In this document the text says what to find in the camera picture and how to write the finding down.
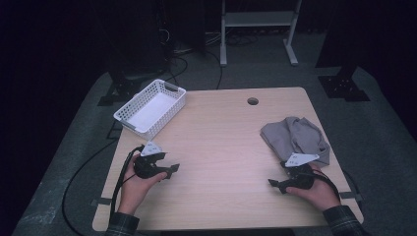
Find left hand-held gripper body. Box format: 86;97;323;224
133;141;168;180

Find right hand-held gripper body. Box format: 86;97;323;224
279;152;321;191

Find grey pants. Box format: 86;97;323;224
260;116;331;168

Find white perforated plastic basket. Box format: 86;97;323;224
112;79;187;142

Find person's right hand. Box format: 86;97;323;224
285;164;342;212

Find person's left hand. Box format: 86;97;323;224
117;159;168;216

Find grey tape strip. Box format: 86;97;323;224
338;191;363;202
89;197;113;207

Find black tape square outline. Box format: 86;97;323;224
106;119;126;141

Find black stand base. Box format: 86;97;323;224
97;65;171;106
318;63;372;102

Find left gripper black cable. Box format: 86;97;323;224
110;146;146;214

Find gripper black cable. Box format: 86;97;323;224
311;168;342;202
110;146;146;214

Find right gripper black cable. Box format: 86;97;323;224
311;168;342;202

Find long black floor cable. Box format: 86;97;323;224
61;139;119;236

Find looped black floor cable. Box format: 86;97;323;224
153;55;190;88

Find thin black floor cable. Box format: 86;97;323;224
206;48;224;90

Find white metal stand frame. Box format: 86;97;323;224
219;0;303;68

